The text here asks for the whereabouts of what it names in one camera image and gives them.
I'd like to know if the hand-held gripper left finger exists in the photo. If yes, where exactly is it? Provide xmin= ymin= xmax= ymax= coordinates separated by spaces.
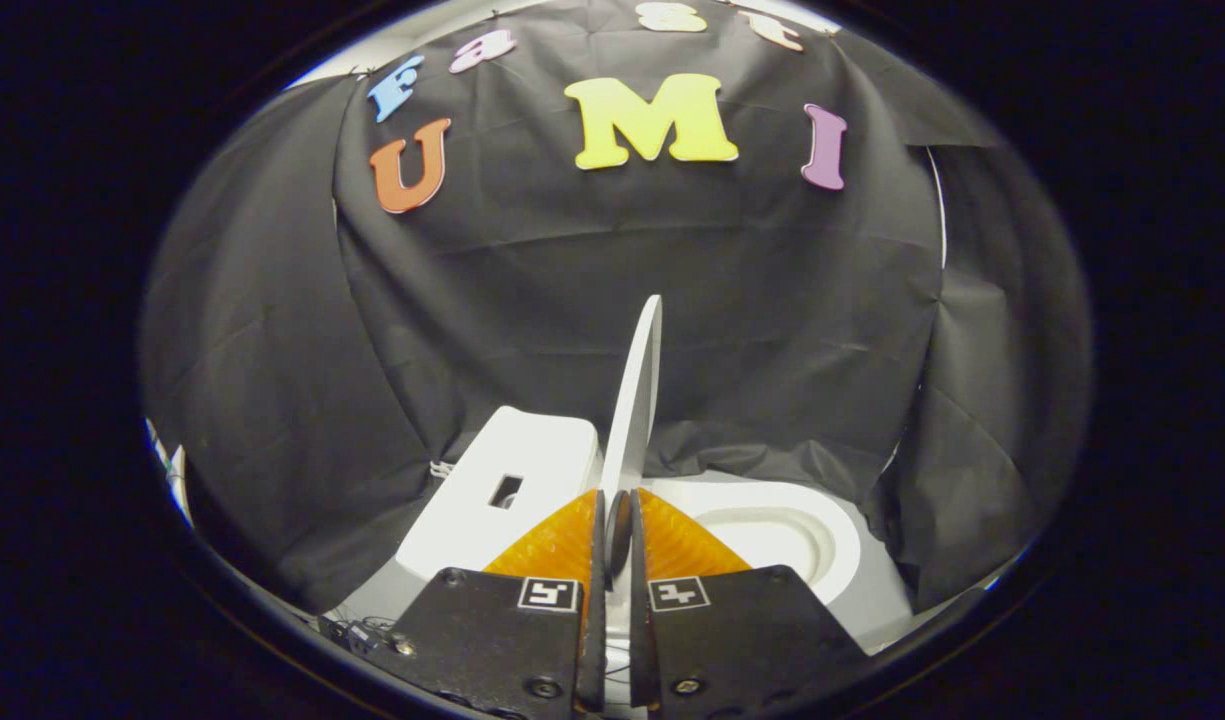
xmin=392 ymin=488 xmax=609 ymax=716

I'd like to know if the white toilet lid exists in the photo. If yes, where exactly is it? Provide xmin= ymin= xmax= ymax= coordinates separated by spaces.
xmin=600 ymin=294 xmax=665 ymax=581

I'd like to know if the black backdrop cloth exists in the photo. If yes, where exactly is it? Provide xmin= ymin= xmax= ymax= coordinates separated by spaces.
xmin=140 ymin=0 xmax=1093 ymax=616

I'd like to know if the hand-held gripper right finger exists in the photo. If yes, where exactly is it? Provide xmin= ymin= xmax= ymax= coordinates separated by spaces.
xmin=627 ymin=488 xmax=868 ymax=713

